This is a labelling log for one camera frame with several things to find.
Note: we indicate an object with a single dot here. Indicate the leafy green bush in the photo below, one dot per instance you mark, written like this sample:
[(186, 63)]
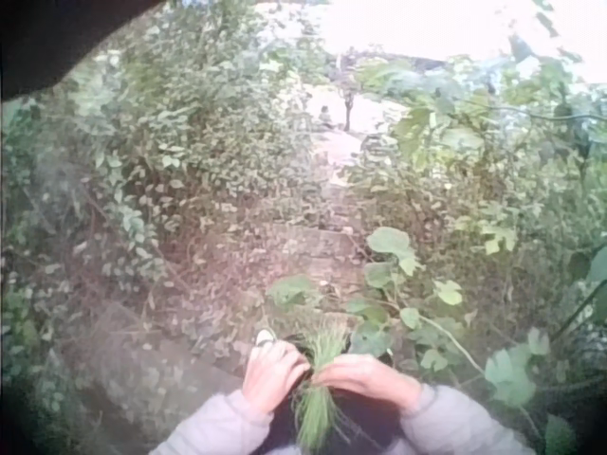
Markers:
[(189, 156)]

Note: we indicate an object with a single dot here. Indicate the leafy green shrubs with vine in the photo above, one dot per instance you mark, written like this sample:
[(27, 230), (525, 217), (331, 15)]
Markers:
[(498, 166)]

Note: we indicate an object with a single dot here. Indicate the person's right fingers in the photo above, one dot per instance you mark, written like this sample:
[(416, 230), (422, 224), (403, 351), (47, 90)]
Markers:
[(339, 370)]

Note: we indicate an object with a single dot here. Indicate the person's left fingers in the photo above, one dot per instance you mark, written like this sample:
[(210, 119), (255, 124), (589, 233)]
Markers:
[(287, 360)]

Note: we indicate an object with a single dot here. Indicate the green grass bundle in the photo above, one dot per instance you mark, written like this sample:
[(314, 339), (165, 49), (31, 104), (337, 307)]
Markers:
[(318, 407)]

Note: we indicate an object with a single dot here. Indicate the person's right hand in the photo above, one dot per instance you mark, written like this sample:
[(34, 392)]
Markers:
[(370, 376)]

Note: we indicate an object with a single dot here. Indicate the grey stone steps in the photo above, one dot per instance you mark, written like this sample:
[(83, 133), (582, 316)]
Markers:
[(318, 246)]

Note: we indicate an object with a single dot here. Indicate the thin tree trunk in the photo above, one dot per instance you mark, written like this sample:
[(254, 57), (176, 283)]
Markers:
[(349, 111)]

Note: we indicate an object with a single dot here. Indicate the mossy stone ledge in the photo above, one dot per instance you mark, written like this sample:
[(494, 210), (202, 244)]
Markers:
[(156, 365)]

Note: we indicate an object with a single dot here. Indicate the person's left hand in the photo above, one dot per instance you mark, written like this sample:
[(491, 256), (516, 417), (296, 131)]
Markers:
[(270, 374)]

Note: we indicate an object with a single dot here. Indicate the large-leaved green plant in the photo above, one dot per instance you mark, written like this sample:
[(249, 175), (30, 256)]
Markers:
[(393, 303)]

